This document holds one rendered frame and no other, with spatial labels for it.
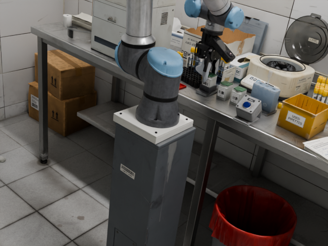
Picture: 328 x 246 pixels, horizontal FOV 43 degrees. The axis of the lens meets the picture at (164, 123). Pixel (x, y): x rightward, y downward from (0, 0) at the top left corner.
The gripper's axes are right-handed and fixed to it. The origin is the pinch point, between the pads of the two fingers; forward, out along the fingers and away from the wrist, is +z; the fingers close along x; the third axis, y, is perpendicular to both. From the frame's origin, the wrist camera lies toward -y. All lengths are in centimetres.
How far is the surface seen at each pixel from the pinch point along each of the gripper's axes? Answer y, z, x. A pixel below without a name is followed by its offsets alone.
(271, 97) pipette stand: -26.7, -1.4, -3.0
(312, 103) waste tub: -40.0, -2.3, -10.1
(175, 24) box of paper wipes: 54, -3, -43
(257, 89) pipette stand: -20.2, -2.0, -3.6
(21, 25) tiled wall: 169, 26, -21
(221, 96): -7.9, 4.4, 1.3
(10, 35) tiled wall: 169, 32, -13
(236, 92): -14.0, 0.6, 1.3
